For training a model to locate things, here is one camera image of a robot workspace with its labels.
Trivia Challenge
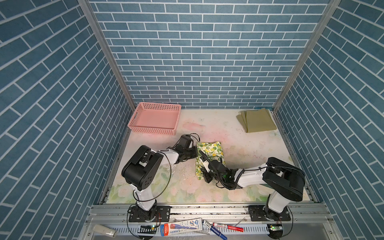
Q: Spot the aluminium front rail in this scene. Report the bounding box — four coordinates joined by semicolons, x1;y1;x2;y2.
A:
79;202;342;240

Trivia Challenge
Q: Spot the blue marker pen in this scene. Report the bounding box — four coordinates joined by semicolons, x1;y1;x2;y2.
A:
203;220;228;240

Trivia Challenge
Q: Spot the lemon print skirt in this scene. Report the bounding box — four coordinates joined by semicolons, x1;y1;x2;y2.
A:
196;142;225;180

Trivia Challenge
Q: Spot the beige plastic piece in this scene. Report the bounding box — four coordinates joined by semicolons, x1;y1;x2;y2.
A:
93;225;118;238

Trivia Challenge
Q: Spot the right corner aluminium post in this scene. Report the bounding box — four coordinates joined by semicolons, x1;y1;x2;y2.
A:
273;0;341;114

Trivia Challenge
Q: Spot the white red blue box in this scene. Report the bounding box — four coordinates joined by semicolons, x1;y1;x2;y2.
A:
160;218;203;237

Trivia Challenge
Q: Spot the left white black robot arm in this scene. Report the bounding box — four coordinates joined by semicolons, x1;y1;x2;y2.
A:
122;133;200;212

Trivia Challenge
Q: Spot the corner aluminium post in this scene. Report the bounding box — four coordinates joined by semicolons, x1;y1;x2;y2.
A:
273;0;341;114
78;0;136;111

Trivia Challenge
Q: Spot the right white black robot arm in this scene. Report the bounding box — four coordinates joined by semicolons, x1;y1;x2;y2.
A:
200;151;305;217

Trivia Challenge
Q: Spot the olive green skirt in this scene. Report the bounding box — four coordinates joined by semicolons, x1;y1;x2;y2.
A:
236;109;277;133

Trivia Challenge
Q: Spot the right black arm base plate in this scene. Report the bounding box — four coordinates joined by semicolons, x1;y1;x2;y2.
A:
248;205;292;222

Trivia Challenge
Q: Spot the left corner aluminium post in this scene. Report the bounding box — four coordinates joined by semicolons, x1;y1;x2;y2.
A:
78;0;136;111

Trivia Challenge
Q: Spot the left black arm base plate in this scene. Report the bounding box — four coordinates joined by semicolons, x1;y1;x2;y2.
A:
128;205;171;223

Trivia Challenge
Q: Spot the red white marker pen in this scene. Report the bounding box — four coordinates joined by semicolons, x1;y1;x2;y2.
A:
213;223;244;233

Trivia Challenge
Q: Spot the pink plastic basket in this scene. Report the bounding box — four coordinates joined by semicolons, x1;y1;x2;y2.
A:
128;102;182;136

